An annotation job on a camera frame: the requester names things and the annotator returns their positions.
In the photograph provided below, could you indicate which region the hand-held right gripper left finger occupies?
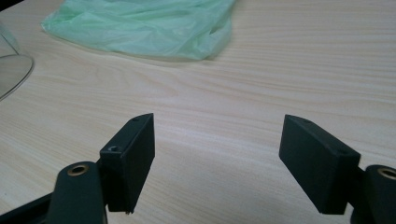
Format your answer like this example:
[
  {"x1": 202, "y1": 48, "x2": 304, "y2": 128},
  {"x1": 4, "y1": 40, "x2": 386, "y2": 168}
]
[{"x1": 99, "y1": 113, "x2": 156, "y2": 215}]

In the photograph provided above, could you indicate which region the green plastic bag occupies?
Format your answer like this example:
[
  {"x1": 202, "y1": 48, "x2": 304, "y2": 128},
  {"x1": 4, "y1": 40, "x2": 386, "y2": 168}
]
[{"x1": 40, "y1": 0, "x2": 237, "y2": 61}]

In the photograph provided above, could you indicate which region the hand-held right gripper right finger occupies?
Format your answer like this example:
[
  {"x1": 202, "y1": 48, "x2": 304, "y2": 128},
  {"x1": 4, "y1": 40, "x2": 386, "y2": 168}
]
[{"x1": 278, "y1": 114, "x2": 361, "y2": 216}]

